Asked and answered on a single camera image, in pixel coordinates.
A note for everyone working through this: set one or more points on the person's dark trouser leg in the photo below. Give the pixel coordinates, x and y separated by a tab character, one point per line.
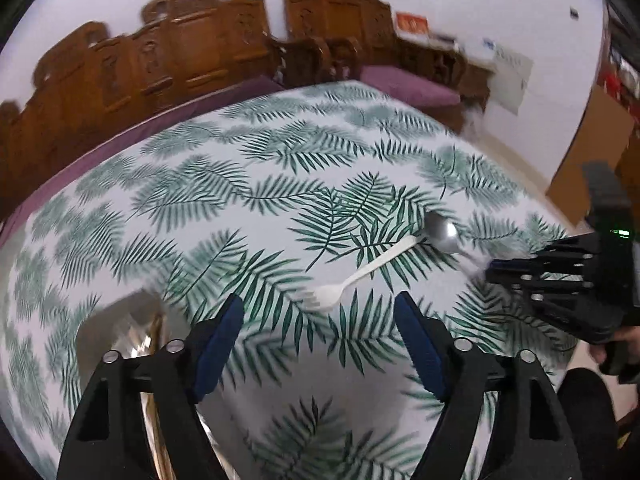
587	425

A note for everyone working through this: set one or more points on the carved wooden bench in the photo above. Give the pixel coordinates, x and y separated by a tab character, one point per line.
125	75

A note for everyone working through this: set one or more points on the white plastic fork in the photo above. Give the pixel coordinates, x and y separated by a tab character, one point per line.
360	275

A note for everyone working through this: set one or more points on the wooden chopstick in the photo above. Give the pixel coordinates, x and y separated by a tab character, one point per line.
156	330

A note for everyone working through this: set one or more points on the grey metal tray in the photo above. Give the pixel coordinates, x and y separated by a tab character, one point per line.
110	320

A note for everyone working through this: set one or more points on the metal spoon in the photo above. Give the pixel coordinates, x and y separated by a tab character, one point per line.
442	237

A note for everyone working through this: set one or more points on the wooden side table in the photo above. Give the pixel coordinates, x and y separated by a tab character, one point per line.
445	67

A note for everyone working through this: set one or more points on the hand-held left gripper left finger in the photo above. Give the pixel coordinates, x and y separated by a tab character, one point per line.
220	347

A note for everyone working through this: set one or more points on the red box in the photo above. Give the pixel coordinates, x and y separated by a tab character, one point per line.
411	24

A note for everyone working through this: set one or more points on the carved wooden armchair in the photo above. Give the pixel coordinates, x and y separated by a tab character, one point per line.
340	25

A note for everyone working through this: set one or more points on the white cabinet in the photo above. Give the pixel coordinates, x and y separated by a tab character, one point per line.
510	77

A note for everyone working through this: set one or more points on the small purple seat cushion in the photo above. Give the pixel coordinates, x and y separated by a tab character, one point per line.
410	85

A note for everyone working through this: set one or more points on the red packages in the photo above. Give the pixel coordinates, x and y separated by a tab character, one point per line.
620	77

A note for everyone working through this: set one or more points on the person's right hand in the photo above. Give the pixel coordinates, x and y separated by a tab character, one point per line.
631	347

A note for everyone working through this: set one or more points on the brown cardboard sheet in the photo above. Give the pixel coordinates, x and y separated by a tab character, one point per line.
592	150

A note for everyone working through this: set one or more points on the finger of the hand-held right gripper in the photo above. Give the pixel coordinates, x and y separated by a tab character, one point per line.
575	315
540	272

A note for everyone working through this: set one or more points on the leaf-printed tablecloth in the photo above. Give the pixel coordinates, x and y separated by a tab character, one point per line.
280	160

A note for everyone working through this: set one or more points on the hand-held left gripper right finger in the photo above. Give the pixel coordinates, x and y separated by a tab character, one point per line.
420	352

